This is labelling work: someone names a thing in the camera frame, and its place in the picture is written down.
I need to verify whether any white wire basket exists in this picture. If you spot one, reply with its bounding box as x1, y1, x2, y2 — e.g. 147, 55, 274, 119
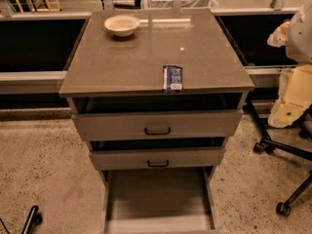
141, 0, 218, 10

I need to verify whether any blue rxbar blueberry wrapper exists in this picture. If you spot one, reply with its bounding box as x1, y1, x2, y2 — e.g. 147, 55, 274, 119
163, 65, 183, 93

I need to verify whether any grey top drawer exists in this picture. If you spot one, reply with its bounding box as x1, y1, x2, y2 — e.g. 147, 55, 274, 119
72, 110, 243, 141

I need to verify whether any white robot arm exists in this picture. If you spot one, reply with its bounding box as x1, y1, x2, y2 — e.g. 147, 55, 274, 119
267, 0, 312, 128

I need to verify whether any grey middle drawer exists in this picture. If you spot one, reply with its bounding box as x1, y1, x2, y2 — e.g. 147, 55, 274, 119
90, 148, 225, 171

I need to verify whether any black wheeled stand base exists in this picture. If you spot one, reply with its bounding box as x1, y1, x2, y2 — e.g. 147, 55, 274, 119
243, 95, 312, 218

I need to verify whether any white paper bowl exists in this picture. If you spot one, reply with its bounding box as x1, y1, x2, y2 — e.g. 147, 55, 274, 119
104, 15, 140, 37

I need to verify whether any black stand leg left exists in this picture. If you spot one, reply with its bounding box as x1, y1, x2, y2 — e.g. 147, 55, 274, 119
0, 205, 43, 234

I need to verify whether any grey open bottom drawer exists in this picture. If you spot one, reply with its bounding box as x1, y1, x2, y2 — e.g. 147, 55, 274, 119
100, 168, 218, 234

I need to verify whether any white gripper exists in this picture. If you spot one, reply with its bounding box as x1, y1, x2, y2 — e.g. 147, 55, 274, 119
267, 21, 312, 128

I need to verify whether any grey drawer cabinet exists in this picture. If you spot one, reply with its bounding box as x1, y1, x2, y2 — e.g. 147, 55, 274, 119
58, 8, 255, 234

